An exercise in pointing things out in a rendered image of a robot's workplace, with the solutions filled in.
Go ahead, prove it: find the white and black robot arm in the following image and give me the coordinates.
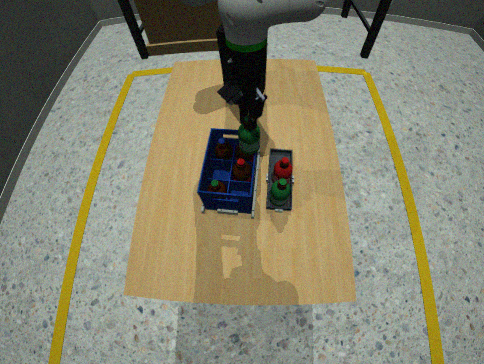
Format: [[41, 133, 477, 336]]
[[181, 0, 328, 106]]

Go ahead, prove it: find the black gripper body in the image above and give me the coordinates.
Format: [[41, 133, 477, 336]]
[[232, 67, 262, 97]]

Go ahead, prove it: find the red cola bottle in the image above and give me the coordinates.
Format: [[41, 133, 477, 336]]
[[272, 157, 293, 183]]

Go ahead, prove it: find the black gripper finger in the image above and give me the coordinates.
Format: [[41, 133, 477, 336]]
[[244, 87, 268, 132], [229, 75, 248, 124]]

